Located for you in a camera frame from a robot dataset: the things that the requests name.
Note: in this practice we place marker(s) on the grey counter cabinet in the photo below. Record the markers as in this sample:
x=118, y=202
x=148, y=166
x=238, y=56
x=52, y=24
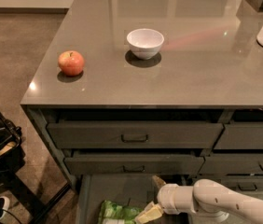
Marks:
x=209, y=69

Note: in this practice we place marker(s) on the middle left grey drawer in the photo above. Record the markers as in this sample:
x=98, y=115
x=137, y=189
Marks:
x=133, y=163

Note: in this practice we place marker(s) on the open bottom left drawer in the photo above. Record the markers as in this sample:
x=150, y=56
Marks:
x=126, y=190

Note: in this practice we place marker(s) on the green rice chip bag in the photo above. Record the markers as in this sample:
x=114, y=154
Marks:
x=113, y=213

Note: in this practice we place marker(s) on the top right grey drawer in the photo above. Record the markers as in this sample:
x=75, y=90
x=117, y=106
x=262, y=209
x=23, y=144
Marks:
x=241, y=135

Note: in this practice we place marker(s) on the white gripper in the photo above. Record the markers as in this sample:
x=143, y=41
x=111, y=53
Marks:
x=165, y=197

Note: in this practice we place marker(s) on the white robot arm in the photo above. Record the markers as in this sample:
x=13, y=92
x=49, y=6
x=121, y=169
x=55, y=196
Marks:
x=205, y=198

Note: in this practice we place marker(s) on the top left grey drawer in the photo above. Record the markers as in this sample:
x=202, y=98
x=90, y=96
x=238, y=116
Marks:
x=134, y=134

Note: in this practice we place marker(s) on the white bowl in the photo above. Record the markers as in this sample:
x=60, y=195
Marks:
x=145, y=43

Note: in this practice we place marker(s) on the red apple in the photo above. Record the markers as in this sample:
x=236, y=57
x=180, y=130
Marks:
x=71, y=63

